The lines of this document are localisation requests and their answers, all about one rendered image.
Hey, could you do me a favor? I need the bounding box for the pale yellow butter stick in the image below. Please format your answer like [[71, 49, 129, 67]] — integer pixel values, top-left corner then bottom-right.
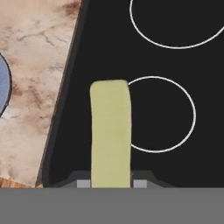
[[89, 79, 133, 189]]

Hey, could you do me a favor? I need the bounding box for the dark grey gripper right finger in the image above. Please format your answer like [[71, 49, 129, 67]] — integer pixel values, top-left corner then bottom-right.
[[129, 170, 177, 189]]

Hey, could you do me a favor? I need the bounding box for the blue round plate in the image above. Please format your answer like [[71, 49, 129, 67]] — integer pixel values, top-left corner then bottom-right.
[[0, 52, 13, 118]]

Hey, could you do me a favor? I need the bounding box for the black glass hob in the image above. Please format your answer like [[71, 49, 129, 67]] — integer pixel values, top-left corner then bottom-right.
[[34, 0, 224, 189]]

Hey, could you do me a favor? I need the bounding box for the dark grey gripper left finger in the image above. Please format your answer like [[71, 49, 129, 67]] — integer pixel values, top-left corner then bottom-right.
[[50, 170, 93, 189]]

